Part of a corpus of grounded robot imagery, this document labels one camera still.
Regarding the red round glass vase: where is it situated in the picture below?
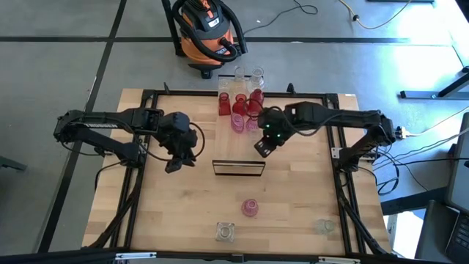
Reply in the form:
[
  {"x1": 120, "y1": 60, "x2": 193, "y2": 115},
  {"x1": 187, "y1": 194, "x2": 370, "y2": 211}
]
[{"x1": 232, "y1": 93, "x2": 249, "y2": 117}]

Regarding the black floor cable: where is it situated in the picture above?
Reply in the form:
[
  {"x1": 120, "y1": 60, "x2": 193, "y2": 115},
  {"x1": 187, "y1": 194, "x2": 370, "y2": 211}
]
[
  {"x1": 242, "y1": 0, "x2": 319, "y2": 36},
  {"x1": 372, "y1": 155, "x2": 469, "y2": 197}
]

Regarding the tall pink glass bottle vase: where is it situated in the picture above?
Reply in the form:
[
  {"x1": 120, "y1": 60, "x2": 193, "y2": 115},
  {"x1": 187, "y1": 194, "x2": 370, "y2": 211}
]
[{"x1": 240, "y1": 198, "x2": 259, "y2": 218}]

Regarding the pink ribbed glass jar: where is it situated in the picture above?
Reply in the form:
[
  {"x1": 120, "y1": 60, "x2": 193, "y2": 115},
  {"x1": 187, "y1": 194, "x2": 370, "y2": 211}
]
[{"x1": 229, "y1": 112, "x2": 245, "y2": 134}]

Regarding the white floor cable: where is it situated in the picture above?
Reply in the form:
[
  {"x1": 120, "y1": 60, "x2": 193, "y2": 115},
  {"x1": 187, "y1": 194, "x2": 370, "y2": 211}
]
[{"x1": 405, "y1": 106, "x2": 469, "y2": 137}]

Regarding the black aluminium table frame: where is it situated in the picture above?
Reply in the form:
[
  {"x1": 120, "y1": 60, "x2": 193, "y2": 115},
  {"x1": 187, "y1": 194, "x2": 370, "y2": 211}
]
[{"x1": 87, "y1": 87, "x2": 393, "y2": 257}]

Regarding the grey desk leg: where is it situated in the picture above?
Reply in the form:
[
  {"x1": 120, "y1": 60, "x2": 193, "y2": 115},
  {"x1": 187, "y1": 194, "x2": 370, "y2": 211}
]
[{"x1": 399, "y1": 65, "x2": 469, "y2": 100}]

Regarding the red square glass vase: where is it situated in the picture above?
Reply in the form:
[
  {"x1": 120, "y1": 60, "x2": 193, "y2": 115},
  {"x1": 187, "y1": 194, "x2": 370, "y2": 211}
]
[{"x1": 218, "y1": 92, "x2": 232, "y2": 117}]

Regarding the yellow floor cable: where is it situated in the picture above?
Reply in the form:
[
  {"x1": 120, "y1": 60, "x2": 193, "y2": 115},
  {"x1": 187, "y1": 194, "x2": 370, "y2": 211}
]
[{"x1": 339, "y1": 0, "x2": 413, "y2": 30}]

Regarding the black keyboard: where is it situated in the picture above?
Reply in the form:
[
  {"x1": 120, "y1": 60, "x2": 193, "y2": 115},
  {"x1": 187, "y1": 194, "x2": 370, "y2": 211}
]
[{"x1": 445, "y1": 212, "x2": 469, "y2": 263}]

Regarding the orange and black shop vacuum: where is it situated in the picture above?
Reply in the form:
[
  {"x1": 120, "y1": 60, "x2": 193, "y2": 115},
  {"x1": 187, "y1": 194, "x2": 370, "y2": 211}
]
[{"x1": 171, "y1": 0, "x2": 248, "y2": 62}]

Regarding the clear cut-glass square vase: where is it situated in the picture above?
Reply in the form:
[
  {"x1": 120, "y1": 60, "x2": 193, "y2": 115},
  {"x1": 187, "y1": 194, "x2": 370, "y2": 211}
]
[{"x1": 215, "y1": 221, "x2": 236, "y2": 243}]

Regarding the silver metal bracket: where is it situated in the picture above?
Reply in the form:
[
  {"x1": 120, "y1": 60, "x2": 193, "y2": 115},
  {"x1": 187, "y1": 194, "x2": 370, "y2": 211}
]
[
  {"x1": 115, "y1": 252, "x2": 158, "y2": 260},
  {"x1": 317, "y1": 256, "x2": 362, "y2": 264}
]

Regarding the black stand leg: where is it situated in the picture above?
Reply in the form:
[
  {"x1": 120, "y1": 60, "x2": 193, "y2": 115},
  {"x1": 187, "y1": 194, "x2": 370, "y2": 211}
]
[{"x1": 161, "y1": 0, "x2": 186, "y2": 58}]

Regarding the red glass bottle vase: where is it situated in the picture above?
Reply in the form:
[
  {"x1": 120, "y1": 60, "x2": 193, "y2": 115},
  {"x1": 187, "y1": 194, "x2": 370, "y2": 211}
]
[{"x1": 248, "y1": 87, "x2": 265, "y2": 115}]

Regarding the wooden shelf black frame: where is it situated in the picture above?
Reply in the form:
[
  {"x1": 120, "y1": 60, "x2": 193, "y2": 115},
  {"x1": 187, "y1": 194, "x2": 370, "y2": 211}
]
[{"x1": 211, "y1": 75, "x2": 267, "y2": 177}]

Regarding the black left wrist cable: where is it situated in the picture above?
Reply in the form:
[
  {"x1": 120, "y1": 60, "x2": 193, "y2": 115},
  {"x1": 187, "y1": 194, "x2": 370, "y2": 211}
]
[{"x1": 188, "y1": 121, "x2": 206, "y2": 159}]

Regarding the dark furniture foot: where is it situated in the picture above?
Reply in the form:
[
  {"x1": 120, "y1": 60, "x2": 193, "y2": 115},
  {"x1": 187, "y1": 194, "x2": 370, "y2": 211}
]
[{"x1": 0, "y1": 155, "x2": 29, "y2": 172}]

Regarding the clear bulbous glass vase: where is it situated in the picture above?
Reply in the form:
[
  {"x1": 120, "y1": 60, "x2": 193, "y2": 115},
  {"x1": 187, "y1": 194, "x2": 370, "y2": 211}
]
[{"x1": 250, "y1": 65, "x2": 265, "y2": 92}]

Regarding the dark computer monitor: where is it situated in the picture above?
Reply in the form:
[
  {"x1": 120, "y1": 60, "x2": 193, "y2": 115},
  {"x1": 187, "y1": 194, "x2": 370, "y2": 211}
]
[{"x1": 445, "y1": 111, "x2": 469, "y2": 213}]

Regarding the small pink glass vase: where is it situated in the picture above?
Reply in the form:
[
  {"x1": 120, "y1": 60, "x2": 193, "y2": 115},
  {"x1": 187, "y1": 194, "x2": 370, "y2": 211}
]
[{"x1": 244, "y1": 116, "x2": 262, "y2": 133}]

